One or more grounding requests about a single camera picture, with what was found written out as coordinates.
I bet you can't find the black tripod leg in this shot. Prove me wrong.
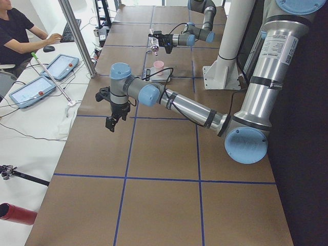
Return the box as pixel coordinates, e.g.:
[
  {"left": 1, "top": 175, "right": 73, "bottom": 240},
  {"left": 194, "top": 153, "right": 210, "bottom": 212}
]
[{"left": 1, "top": 165, "right": 50, "bottom": 186}]

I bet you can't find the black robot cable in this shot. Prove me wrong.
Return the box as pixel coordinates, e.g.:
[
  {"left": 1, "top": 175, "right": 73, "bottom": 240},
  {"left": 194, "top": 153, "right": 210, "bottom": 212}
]
[
  {"left": 128, "top": 66, "right": 247, "bottom": 124},
  {"left": 168, "top": 22, "right": 198, "bottom": 42}
]

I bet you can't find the lower blue teach pendant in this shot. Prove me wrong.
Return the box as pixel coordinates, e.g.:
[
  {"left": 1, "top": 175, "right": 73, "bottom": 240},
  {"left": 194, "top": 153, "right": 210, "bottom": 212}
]
[{"left": 9, "top": 75, "right": 56, "bottom": 109}]

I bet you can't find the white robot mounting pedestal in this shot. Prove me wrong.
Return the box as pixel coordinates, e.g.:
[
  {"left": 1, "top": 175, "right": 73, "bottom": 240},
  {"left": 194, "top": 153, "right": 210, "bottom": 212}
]
[{"left": 203, "top": 0, "right": 255, "bottom": 90}]

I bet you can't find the left black robot cable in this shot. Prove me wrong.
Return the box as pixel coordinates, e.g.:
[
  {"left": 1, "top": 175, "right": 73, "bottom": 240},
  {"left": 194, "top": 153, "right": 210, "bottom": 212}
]
[{"left": 128, "top": 66, "right": 247, "bottom": 124}]

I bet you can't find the digital kitchen scale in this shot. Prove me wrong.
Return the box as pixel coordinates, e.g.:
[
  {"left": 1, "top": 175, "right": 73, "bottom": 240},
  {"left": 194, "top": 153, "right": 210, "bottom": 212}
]
[{"left": 141, "top": 67, "right": 173, "bottom": 83}]

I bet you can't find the black computer mouse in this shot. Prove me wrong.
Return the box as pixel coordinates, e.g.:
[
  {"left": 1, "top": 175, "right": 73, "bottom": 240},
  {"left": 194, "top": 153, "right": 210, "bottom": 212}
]
[{"left": 43, "top": 45, "right": 55, "bottom": 53}]

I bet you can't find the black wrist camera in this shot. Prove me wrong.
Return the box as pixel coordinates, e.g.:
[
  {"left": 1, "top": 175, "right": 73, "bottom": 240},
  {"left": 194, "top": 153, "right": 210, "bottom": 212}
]
[
  {"left": 164, "top": 43, "right": 175, "bottom": 54},
  {"left": 95, "top": 87, "right": 111, "bottom": 102}
]

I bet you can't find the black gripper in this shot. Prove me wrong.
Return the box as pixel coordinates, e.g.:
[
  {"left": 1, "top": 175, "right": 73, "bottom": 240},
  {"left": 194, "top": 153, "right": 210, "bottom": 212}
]
[
  {"left": 152, "top": 31, "right": 173, "bottom": 48},
  {"left": 105, "top": 102, "right": 130, "bottom": 132}
]

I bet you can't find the right black robot cable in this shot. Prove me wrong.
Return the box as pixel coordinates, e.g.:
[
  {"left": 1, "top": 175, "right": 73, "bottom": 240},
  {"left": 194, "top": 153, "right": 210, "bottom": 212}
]
[{"left": 168, "top": 22, "right": 198, "bottom": 42}]

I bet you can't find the green tipped metal stick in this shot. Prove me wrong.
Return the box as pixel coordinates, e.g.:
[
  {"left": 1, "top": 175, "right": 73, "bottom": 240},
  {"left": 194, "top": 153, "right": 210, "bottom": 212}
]
[{"left": 31, "top": 52, "right": 75, "bottom": 107}]

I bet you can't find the seated person black shirt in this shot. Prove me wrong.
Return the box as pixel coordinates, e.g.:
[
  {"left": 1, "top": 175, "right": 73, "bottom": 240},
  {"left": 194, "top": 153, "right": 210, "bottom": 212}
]
[{"left": 1, "top": 1, "right": 62, "bottom": 77}]

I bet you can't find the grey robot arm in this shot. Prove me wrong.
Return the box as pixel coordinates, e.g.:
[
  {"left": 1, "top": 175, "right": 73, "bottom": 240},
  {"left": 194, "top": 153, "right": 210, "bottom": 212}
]
[
  {"left": 96, "top": 1, "right": 327, "bottom": 164},
  {"left": 148, "top": 1, "right": 217, "bottom": 54}
]

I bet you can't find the blue teach pendant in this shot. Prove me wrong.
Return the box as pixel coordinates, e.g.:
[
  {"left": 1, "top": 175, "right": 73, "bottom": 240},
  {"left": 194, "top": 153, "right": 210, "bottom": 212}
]
[
  {"left": 9, "top": 75, "right": 56, "bottom": 109},
  {"left": 46, "top": 54, "right": 79, "bottom": 81}
]

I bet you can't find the red cylindrical bottle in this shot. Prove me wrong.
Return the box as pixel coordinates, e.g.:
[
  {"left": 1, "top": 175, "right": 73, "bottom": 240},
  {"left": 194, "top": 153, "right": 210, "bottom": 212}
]
[{"left": 1, "top": 203, "right": 37, "bottom": 226}]

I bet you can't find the upper blue teach pendant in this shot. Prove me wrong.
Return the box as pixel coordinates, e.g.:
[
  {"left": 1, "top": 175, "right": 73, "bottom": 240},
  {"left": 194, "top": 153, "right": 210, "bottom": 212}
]
[{"left": 46, "top": 54, "right": 79, "bottom": 81}]

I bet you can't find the black computer keyboard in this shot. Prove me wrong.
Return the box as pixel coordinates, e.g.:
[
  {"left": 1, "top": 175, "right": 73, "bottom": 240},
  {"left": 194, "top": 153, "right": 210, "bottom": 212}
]
[{"left": 60, "top": 23, "right": 75, "bottom": 43}]

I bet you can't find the aluminium frame post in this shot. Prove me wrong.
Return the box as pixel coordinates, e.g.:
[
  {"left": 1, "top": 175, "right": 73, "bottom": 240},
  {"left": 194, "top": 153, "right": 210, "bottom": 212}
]
[{"left": 58, "top": 0, "right": 97, "bottom": 78}]

